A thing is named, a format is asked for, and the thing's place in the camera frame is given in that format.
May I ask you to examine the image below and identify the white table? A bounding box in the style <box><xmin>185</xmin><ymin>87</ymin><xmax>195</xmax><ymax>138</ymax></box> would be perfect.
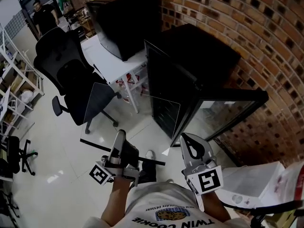
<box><xmin>80</xmin><ymin>33</ymin><xmax>148</xmax><ymax>114</ymax></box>

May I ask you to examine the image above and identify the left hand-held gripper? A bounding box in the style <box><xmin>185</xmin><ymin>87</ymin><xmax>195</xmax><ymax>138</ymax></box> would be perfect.
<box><xmin>89</xmin><ymin>129</ymin><xmax>140</xmax><ymax>187</ymax></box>

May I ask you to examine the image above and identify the white plastic bag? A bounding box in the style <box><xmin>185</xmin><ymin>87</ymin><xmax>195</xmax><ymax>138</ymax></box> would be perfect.
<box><xmin>20</xmin><ymin>90</ymin><xmax>34</xmax><ymax>104</ymax></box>

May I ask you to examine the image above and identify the glass shelf panel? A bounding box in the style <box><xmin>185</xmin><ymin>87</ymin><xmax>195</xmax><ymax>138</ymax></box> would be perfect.
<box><xmin>80</xmin><ymin>82</ymin><xmax>181</xmax><ymax>167</ymax></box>

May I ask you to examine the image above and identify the person's right forearm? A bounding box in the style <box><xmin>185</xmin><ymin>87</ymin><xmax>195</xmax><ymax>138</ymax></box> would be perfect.
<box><xmin>201</xmin><ymin>190</ymin><xmax>233</xmax><ymax>228</ymax></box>

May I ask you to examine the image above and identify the black framed glass door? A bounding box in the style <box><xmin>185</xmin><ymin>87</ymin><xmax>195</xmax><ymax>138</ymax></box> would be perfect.
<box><xmin>170</xmin><ymin>89</ymin><xmax>269</xmax><ymax>148</ymax></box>

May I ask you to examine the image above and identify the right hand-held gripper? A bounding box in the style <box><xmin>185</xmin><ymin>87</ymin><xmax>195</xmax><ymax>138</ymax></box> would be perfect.
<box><xmin>180</xmin><ymin>132</ymin><xmax>225</xmax><ymax>196</ymax></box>

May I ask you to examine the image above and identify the white water dispenser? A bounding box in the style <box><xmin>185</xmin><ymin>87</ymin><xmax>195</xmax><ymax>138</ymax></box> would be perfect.
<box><xmin>215</xmin><ymin>161</ymin><xmax>285</xmax><ymax>210</ymax></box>

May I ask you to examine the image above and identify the large black office chair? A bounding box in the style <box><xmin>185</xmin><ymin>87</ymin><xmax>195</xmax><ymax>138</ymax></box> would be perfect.
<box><xmin>33</xmin><ymin>27</ymin><xmax>122</xmax><ymax>135</ymax></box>

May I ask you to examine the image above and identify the black box appliance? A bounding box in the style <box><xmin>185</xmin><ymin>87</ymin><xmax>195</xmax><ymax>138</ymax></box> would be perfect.
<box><xmin>85</xmin><ymin>0</ymin><xmax>162</xmax><ymax>62</ymax></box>

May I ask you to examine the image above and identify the black glass-door fridge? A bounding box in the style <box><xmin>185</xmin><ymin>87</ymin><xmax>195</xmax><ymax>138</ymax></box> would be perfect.
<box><xmin>143</xmin><ymin>24</ymin><xmax>269</xmax><ymax>148</ymax></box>

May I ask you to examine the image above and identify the green bag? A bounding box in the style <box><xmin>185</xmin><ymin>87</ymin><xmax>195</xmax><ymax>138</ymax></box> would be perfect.
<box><xmin>58</xmin><ymin>0</ymin><xmax>72</xmax><ymax>12</ymax></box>

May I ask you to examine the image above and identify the person's left leg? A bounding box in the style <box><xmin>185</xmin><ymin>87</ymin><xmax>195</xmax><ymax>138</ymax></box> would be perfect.
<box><xmin>140</xmin><ymin>159</ymin><xmax>158</xmax><ymax>183</ymax></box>

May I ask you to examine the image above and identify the small black swivel chair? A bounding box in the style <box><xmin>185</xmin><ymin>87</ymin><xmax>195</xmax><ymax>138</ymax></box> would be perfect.
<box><xmin>0</xmin><ymin>135</ymin><xmax>38</xmax><ymax>177</ymax></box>

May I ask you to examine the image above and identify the white-backed chair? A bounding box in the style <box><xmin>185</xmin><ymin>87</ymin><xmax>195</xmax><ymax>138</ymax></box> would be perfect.
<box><xmin>223</xmin><ymin>198</ymin><xmax>304</xmax><ymax>228</ymax></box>

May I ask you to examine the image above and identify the person's left forearm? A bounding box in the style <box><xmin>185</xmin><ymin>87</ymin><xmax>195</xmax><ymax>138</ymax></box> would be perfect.
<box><xmin>101</xmin><ymin>177</ymin><xmax>134</xmax><ymax>226</ymax></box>

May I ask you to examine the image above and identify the white shelving unit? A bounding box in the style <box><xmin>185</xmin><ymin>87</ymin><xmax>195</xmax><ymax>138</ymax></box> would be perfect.
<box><xmin>0</xmin><ymin>22</ymin><xmax>45</xmax><ymax>137</ymax></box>

